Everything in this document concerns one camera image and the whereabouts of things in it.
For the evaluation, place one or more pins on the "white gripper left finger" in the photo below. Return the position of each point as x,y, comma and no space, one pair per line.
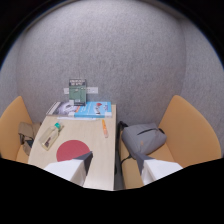
71,168

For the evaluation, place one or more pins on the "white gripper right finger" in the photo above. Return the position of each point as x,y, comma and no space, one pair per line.
156,169

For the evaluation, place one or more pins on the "grey black flat book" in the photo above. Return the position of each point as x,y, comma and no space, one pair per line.
61,108

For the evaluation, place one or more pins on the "blue flat book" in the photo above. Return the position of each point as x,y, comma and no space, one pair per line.
94,109

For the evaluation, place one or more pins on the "green standing book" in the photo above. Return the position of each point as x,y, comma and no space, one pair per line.
77,92

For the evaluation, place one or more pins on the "red round mat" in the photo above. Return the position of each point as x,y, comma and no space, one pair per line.
71,149

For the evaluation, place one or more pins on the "light wooden table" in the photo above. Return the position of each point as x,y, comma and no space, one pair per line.
78,147

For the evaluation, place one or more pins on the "grey backpack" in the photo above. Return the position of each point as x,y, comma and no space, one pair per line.
143,139

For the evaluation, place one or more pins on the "clear bottle green cap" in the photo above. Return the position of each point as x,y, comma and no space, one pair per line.
51,135

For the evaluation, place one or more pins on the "orange bench seat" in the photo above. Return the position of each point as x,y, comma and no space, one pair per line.
13,129
181,138

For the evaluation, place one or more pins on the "orange marker pen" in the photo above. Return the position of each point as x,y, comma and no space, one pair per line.
104,128

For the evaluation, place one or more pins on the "tan bag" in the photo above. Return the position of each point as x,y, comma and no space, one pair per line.
27,134

